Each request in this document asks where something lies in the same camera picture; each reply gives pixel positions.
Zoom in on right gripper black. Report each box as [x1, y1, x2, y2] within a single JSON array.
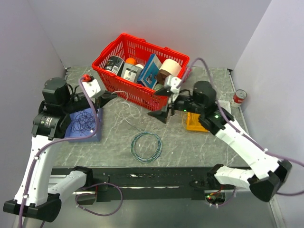
[[147, 86, 203, 124]]

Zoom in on purple wire bundle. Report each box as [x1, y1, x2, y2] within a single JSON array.
[[71, 110, 98, 133]]

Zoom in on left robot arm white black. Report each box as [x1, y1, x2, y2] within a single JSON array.
[[3, 75, 117, 226]]

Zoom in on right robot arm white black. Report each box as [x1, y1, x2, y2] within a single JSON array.
[[148, 81, 292, 202]]

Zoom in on green scouring sponge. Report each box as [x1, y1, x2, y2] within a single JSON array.
[[154, 83, 163, 94]]

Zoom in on brown roll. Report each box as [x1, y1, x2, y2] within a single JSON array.
[[156, 70, 168, 85]]

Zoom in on blue Harrys box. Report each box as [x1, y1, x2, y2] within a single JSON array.
[[136, 54, 162, 89]]

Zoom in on yellow plastic bin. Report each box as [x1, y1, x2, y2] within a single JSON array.
[[182, 113, 208, 133]]

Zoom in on blue plastic bin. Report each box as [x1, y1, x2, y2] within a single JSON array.
[[65, 108, 103, 143]]

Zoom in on black cylindrical can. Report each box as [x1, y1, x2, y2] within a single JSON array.
[[104, 56, 125, 76]]

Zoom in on grey labelled pouch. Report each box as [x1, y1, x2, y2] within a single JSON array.
[[121, 63, 143, 82]]

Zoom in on white paper towel roll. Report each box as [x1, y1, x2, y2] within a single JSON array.
[[160, 58, 182, 76]]

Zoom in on pink small box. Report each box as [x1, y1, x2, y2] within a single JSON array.
[[182, 67, 192, 82]]

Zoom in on orange fruit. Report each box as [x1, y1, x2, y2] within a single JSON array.
[[125, 57, 137, 65]]

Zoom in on red plastic shopping basket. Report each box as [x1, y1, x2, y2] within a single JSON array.
[[92, 33, 190, 111]]

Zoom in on white plastic bin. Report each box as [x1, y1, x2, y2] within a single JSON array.
[[218, 100, 231, 114]]

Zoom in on red white soup can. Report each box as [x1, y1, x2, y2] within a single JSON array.
[[231, 89, 247, 108]]

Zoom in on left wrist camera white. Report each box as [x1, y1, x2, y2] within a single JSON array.
[[81, 74, 102, 98]]

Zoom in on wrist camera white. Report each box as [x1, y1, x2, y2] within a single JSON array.
[[163, 75, 181, 102], [81, 74, 102, 98]]

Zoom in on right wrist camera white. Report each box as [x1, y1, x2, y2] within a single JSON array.
[[163, 75, 181, 102]]

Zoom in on green blue wire coil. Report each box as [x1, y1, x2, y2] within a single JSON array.
[[130, 132, 163, 163]]

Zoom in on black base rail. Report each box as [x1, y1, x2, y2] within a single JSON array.
[[51, 167, 250, 202]]

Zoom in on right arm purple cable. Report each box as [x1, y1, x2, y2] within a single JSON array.
[[180, 57, 304, 208]]

